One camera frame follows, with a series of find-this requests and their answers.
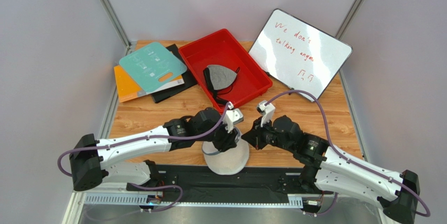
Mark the white mesh laundry bag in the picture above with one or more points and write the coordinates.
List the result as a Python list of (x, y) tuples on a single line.
[(229, 162)]

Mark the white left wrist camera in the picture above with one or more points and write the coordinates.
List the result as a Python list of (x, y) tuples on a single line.
[(231, 117)]

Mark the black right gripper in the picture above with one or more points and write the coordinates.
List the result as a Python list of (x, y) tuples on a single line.
[(260, 137)]

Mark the grey black bra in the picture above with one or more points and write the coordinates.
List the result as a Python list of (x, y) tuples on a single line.
[(219, 80)]

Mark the orange folder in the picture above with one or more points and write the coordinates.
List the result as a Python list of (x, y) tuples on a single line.
[(128, 89)]

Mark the red plastic tray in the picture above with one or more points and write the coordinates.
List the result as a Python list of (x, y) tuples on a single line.
[(221, 48)]

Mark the black folder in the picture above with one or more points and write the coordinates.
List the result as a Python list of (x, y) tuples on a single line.
[(188, 78)]

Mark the white whiteboard with writing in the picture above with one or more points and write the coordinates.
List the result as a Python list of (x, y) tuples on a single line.
[(299, 55)]

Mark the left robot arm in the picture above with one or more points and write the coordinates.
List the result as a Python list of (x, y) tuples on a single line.
[(96, 161)]

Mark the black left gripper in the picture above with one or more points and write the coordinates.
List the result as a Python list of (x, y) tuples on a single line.
[(228, 140)]

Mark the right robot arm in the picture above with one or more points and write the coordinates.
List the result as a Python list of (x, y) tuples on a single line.
[(328, 168)]

